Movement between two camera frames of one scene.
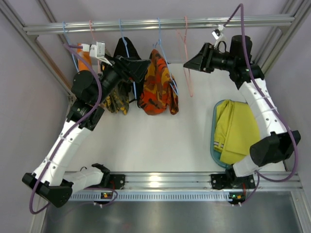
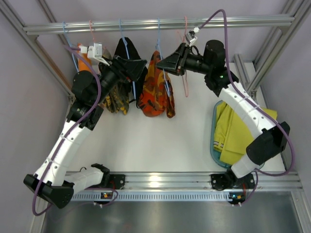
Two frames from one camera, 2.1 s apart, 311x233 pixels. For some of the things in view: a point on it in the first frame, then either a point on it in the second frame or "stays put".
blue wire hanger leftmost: (69, 42) stays put
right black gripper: (207, 57) → (182, 59)
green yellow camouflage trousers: (118, 100) stays put
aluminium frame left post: (37, 48) stays put
